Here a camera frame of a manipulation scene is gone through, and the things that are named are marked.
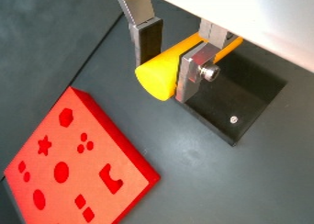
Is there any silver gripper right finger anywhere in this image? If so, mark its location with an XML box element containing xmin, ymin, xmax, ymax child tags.
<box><xmin>176</xmin><ymin>19</ymin><xmax>234</xmax><ymax>103</ymax></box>

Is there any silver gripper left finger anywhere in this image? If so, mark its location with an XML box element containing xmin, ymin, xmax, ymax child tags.
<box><xmin>118</xmin><ymin>0</ymin><xmax>163</xmax><ymax>65</ymax></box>

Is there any yellow oval cylinder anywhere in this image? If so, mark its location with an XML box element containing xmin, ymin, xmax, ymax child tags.
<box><xmin>134</xmin><ymin>31</ymin><xmax>245</xmax><ymax>102</ymax></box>

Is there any black curved fixture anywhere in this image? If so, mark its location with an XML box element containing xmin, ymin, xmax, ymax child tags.
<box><xmin>185</xmin><ymin>51</ymin><xmax>286</xmax><ymax>146</ymax></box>

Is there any red foam shape board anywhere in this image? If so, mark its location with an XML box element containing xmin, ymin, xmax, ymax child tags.
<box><xmin>6</xmin><ymin>87</ymin><xmax>159</xmax><ymax>224</ymax></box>

